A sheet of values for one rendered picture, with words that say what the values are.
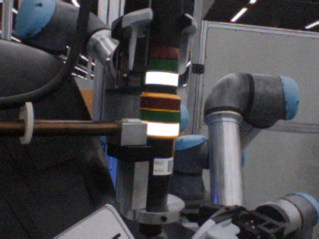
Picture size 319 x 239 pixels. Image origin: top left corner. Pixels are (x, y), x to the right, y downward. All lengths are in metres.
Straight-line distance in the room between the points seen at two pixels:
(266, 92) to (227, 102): 0.11
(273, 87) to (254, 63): 1.51
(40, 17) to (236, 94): 0.51
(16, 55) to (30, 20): 0.44
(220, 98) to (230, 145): 0.12
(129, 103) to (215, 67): 1.67
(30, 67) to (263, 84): 0.57
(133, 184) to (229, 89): 0.50
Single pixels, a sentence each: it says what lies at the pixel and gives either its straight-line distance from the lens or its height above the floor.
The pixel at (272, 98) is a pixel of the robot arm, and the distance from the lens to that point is 0.78.
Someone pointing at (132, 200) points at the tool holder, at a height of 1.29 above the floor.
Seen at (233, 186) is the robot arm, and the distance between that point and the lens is 0.67.
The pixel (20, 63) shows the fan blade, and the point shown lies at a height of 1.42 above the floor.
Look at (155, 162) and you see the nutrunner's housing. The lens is 0.30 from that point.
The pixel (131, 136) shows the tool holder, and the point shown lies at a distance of 0.28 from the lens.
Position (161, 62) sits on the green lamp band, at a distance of 0.30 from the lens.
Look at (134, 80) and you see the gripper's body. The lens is 0.38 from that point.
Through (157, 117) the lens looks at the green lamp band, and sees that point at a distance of 0.29.
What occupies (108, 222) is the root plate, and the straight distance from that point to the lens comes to 0.29.
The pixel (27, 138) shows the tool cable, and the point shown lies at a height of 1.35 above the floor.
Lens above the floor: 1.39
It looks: 3 degrees down
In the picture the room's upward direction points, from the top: 4 degrees clockwise
